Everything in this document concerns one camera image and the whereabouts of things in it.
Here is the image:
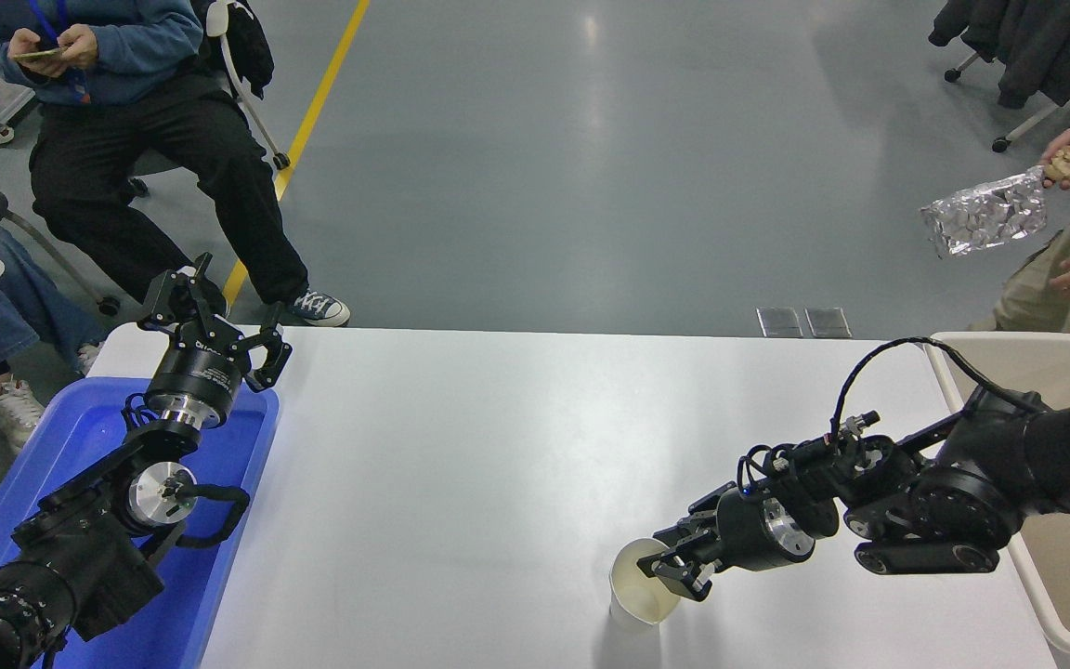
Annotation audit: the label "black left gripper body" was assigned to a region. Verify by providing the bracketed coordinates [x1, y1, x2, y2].
[147, 336, 250, 417]

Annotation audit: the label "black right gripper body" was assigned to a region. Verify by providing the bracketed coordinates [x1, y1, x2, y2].
[716, 488, 791, 572]

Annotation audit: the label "white paper cup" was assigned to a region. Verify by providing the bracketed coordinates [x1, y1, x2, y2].
[609, 538, 685, 635]

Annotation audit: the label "foil tray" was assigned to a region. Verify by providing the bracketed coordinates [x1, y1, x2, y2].
[920, 167, 1049, 258]

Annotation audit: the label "seated person's left hand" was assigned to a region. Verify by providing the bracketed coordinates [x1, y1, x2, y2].
[50, 24, 99, 72]

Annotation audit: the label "seated person's right hand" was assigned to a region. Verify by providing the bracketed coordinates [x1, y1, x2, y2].
[7, 28, 51, 80]

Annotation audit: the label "blue plastic tray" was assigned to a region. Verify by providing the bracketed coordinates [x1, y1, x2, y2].
[0, 376, 281, 669]

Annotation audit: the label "seated person with phone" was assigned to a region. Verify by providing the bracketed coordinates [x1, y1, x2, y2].
[0, 0, 351, 328]

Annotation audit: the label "seated person in jeans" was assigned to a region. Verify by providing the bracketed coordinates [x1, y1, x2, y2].
[0, 158, 109, 456]

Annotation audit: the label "metal floor outlet plate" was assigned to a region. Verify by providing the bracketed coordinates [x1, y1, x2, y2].
[757, 308, 805, 338]
[805, 308, 853, 338]

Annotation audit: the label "black jacket on chair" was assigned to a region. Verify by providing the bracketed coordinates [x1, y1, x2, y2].
[191, 0, 276, 98]

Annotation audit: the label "standing person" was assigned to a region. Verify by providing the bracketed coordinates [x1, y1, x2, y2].
[967, 93, 1070, 340]

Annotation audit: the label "wheeled chair under coats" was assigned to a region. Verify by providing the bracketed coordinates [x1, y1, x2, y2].
[944, 46, 1070, 154]

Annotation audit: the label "dark coats on chair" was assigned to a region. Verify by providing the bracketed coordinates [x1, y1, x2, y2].
[928, 0, 1070, 110]

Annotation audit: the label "white frame wheeled chair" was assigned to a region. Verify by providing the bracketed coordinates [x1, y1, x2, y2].
[122, 0, 293, 198]

